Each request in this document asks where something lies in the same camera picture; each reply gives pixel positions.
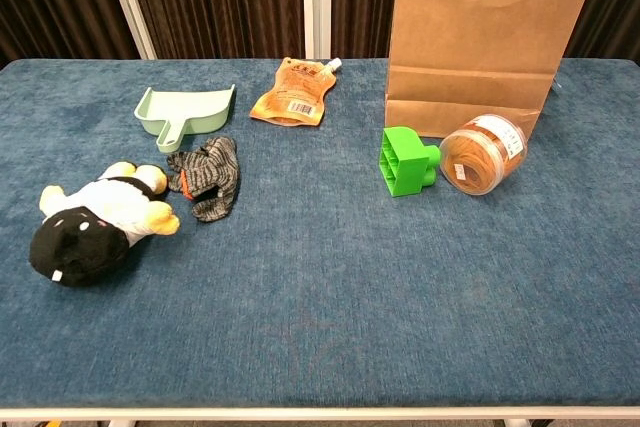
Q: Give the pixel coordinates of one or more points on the blue fabric table cover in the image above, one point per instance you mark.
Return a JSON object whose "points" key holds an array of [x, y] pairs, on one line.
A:
{"points": [[320, 297]]}

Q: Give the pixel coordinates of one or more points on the white slanted partition post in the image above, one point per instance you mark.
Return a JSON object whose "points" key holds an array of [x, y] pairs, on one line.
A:
{"points": [[130, 7]]}

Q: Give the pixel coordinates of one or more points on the brown paper bag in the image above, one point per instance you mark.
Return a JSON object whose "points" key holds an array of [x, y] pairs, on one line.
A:
{"points": [[475, 47]]}

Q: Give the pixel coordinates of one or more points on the white upright partition post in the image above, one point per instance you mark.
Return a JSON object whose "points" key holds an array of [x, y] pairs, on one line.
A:
{"points": [[316, 2]]}

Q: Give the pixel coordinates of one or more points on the grey striped cloth toy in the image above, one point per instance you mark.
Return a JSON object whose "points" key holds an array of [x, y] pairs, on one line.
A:
{"points": [[212, 177]]}

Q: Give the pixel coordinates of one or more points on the dark brown pleated curtain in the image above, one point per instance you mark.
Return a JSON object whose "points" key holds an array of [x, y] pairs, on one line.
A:
{"points": [[607, 12], [362, 2], [55, 2], [225, 2]]}

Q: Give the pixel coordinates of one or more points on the orange spout pouch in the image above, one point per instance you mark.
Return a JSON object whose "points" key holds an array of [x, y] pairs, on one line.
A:
{"points": [[295, 97]]}

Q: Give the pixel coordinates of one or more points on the clear jar with orange contents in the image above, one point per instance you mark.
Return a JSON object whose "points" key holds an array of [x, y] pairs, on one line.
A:
{"points": [[480, 162]]}

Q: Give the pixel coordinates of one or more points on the mint green dustpan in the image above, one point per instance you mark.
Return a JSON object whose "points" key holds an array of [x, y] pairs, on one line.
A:
{"points": [[190, 112]]}

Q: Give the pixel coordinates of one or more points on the black white plush toy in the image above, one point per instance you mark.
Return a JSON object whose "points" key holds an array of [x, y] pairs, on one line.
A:
{"points": [[100, 227]]}

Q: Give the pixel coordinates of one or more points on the green toy block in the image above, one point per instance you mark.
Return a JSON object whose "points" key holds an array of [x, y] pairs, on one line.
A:
{"points": [[407, 167]]}

